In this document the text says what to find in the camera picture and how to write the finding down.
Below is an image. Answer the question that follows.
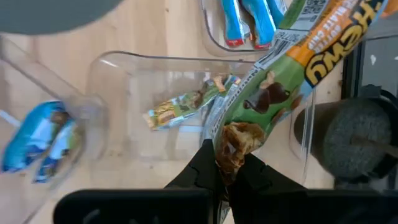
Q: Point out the clear plastic bin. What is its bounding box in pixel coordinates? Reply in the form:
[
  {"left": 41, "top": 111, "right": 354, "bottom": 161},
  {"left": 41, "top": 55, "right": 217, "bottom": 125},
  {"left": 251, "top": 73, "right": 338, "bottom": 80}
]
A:
[
  {"left": 0, "top": 34, "right": 109, "bottom": 224},
  {"left": 198, "top": 0, "right": 290, "bottom": 58},
  {"left": 85, "top": 50, "right": 318, "bottom": 187}
]

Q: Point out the green brown granola bar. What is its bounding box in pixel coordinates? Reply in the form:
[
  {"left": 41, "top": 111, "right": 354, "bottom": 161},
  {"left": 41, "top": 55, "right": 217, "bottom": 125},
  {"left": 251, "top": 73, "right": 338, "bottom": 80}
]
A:
[{"left": 143, "top": 74, "right": 243, "bottom": 131}]

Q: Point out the round grey placemat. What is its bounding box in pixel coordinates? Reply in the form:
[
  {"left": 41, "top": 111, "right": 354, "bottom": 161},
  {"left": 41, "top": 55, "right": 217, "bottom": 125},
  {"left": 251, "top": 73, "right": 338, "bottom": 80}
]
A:
[{"left": 0, "top": 0, "right": 124, "bottom": 35}]

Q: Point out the dark blue granola bar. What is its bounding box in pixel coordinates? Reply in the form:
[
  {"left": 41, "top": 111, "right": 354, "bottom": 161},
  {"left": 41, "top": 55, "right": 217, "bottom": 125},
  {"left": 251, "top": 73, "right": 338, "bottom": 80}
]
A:
[
  {"left": 1, "top": 100, "right": 68, "bottom": 174},
  {"left": 32, "top": 119, "right": 83, "bottom": 184}
]

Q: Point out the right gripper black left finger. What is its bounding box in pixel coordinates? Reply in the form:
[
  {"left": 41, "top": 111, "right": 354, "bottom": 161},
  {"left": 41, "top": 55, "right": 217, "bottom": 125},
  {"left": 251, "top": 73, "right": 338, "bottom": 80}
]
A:
[{"left": 164, "top": 139, "right": 225, "bottom": 200}]

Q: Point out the white green granola bar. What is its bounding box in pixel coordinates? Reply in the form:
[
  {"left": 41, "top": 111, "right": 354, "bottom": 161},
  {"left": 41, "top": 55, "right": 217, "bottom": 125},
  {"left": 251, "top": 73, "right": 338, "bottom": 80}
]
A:
[{"left": 213, "top": 0, "right": 389, "bottom": 184}]

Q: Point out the green plant in black pot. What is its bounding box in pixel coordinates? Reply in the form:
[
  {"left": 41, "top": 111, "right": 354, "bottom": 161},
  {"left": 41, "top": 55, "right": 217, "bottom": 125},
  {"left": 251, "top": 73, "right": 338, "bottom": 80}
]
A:
[{"left": 293, "top": 83, "right": 398, "bottom": 190}]

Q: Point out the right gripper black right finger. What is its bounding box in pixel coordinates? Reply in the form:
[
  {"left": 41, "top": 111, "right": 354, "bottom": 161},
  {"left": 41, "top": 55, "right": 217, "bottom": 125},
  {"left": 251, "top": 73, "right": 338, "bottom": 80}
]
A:
[{"left": 228, "top": 153, "right": 307, "bottom": 192}]

